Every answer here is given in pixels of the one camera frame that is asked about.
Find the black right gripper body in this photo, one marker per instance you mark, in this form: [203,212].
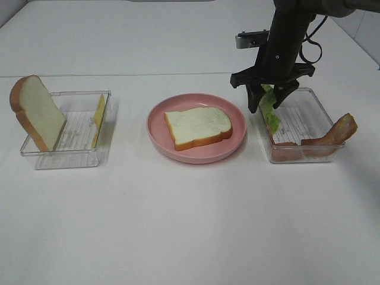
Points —
[275,64]

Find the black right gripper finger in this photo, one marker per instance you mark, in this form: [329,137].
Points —
[255,92]
[281,92]

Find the green lettuce leaf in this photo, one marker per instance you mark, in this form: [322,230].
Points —
[267,108]

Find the bread slice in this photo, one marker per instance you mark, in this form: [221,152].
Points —
[36,112]
[198,126]

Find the long bacon strip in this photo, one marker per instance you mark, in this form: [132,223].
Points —
[342,130]

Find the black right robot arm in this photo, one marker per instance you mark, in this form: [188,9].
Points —
[292,18]

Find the right clear plastic tray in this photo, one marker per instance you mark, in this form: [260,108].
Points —
[302,117]

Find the clear plastic tray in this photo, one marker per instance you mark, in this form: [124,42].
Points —
[302,117]
[73,149]

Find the pink round plate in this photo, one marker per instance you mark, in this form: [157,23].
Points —
[162,140]

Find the yellow cheese slice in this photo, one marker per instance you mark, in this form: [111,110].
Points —
[97,118]

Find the left clear plastic tray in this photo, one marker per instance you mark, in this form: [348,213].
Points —
[73,149]

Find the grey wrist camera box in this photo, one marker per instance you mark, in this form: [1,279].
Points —
[246,40]

